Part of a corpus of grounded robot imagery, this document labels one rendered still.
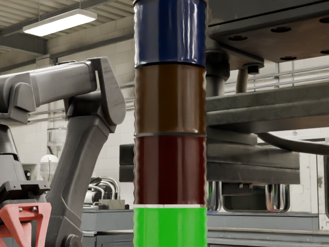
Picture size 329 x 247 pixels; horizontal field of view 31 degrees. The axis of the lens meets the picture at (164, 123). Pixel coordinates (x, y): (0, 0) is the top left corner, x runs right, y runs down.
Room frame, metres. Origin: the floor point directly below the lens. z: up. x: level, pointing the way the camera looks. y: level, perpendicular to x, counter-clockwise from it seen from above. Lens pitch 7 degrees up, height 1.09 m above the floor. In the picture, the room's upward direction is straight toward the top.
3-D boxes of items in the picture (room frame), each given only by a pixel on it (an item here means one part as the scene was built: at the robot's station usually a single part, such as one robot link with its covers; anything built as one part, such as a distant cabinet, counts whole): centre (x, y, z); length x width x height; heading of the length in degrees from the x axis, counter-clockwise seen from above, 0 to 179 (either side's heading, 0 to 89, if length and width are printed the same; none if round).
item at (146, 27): (0.31, 0.00, 1.17); 0.04 x 0.04 x 0.03
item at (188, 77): (0.31, 0.00, 1.14); 0.04 x 0.04 x 0.03
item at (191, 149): (0.31, 0.00, 1.10); 0.04 x 0.04 x 0.03
